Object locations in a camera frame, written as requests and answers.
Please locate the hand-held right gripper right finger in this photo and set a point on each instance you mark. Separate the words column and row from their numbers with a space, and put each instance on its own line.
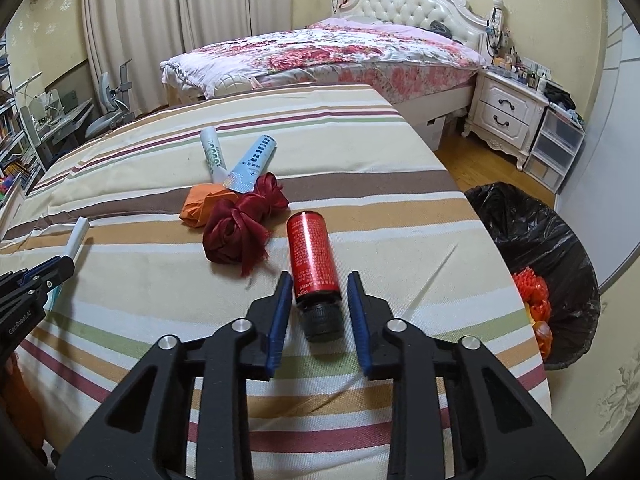
column 356, row 320

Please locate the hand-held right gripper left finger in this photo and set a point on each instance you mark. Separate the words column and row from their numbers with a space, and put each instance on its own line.
column 277, row 320

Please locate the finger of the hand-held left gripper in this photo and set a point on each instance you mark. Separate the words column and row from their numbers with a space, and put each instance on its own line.
column 10, row 278
column 60, row 267

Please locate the plain white tube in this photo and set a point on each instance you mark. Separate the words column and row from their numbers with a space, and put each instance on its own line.
column 77, row 235

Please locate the red can with black cap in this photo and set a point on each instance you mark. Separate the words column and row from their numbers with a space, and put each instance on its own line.
column 310, row 255

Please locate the red honeycomb paper decoration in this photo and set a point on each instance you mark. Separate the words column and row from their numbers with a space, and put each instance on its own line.
column 532, row 290

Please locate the trash bin with black bag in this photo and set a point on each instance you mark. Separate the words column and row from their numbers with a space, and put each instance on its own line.
column 550, row 240

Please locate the red ribbon flower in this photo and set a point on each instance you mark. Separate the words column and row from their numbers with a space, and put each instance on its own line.
column 235, row 225

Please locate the white desk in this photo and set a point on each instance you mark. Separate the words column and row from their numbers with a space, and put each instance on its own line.
column 60, row 120

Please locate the grey desk chair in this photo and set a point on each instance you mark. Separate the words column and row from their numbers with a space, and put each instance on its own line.
column 107, row 110

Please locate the blue and silver tube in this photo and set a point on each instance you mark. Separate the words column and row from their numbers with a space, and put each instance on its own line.
column 255, row 155

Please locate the white tube with green print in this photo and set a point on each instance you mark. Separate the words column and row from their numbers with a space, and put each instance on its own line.
column 212, row 152

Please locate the white cardboard box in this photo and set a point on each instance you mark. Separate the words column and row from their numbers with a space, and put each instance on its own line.
column 430, row 130

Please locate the beige curtain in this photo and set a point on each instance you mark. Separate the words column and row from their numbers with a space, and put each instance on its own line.
column 235, row 0
column 135, row 25

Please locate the white nightstand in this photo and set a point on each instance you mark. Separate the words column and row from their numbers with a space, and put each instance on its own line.
column 505, row 105

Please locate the clear plastic drawer unit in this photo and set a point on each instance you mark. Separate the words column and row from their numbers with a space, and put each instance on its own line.
column 555, row 145

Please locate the floral bedspread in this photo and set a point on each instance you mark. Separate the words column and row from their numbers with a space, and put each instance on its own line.
column 350, row 55

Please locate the group of toiletry bottles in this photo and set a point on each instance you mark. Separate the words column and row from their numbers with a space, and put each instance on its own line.
column 520, row 67

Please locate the dark clutter pile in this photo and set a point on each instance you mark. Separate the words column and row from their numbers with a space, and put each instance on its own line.
column 562, row 100

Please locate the dark cloth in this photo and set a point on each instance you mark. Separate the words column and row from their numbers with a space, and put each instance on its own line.
column 441, row 27

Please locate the white wardrobe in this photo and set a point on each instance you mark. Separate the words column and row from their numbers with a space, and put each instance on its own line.
column 615, row 110

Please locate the white tufted bed frame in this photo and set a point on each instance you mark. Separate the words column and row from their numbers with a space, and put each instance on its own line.
column 415, row 5

